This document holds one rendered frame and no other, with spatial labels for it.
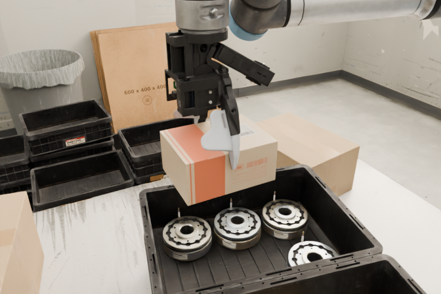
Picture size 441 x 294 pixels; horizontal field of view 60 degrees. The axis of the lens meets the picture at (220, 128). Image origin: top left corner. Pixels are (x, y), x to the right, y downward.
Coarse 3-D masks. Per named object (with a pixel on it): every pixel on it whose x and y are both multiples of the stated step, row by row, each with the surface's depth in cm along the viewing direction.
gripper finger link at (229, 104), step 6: (228, 90) 55; (222, 96) 55; (228, 96) 55; (234, 96) 55; (222, 102) 56; (228, 102) 55; (234, 102) 55; (222, 108) 56; (228, 108) 55; (234, 108) 55; (228, 114) 55; (234, 114) 55; (228, 120) 56; (234, 120) 55; (228, 126) 56; (234, 126) 56; (234, 132) 56
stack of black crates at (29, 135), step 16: (32, 112) 198; (48, 112) 202; (64, 112) 207; (80, 112) 212; (96, 112) 214; (32, 128) 201; (48, 128) 204; (64, 128) 181; (80, 128) 185; (96, 128) 191; (32, 144) 177; (48, 144) 181; (64, 144) 185; (80, 144) 190; (96, 144) 192; (112, 144) 196; (32, 160) 180; (48, 160) 185; (64, 160) 188
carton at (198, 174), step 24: (240, 120) 68; (168, 144) 61; (192, 144) 60; (240, 144) 60; (264, 144) 60; (168, 168) 64; (192, 168) 56; (216, 168) 58; (240, 168) 60; (264, 168) 62; (192, 192) 58; (216, 192) 60
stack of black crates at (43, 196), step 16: (80, 160) 179; (96, 160) 182; (112, 160) 186; (32, 176) 166; (48, 176) 175; (64, 176) 178; (80, 176) 182; (96, 176) 185; (112, 176) 185; (128, 176) 168; (32, 192) 155; (48, 192) 173; (64, 192) 172; (80, 192) 173; (96, 192) 157; (48, 208) 151
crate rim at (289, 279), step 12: (336, 264) 63; (348, 264) 63; (360, 264) 63; (372, 264) 63; (396, 264) 63; (288, 276) 61; (300, 276) 61; (312, 276) 61; (324, 276) 61; (408, 276) 61; (240, 288) 58; (252, 288) 58; (264, 288) 59; (276, 288) 59; (420, 288) 58
